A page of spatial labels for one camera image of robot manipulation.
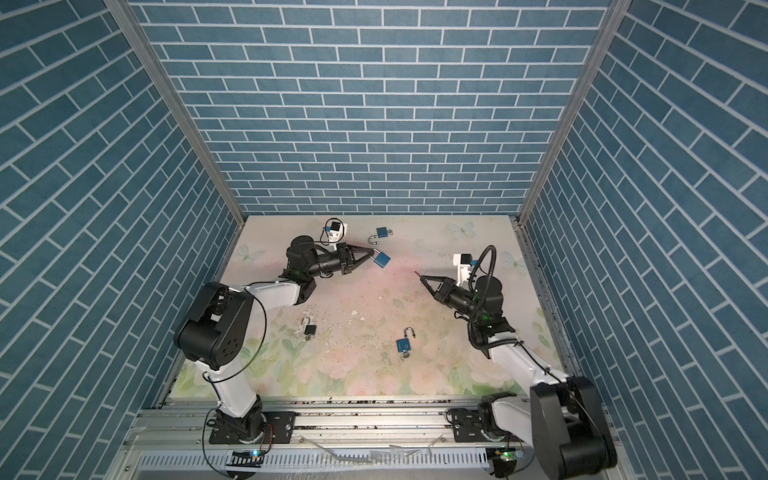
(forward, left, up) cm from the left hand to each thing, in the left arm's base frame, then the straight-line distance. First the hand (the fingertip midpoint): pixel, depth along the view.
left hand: (372, 256), depth 82 cm
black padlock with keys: (-11, +20, -22) cm, 32 cm away
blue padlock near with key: (-17, -9, -20) cm, 28 cm away
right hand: (-7, -13, 0) cm, 15 cm away
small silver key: (-5, -12, -1) cm, 13 cm away
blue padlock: (0, -3, -1) cm, 3 cm away
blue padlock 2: (+28, -2, -20) cm, 34 cm away
